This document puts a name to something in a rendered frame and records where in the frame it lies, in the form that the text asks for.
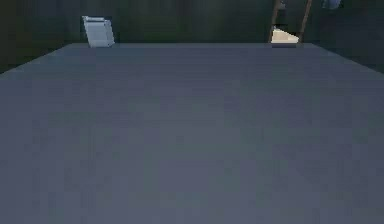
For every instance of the pale grey box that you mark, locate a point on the pale grey box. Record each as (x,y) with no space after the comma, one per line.
(98,32)

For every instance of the cream wedge-shaped object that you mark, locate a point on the cream wedge-shaped object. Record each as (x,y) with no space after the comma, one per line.
(282,36)

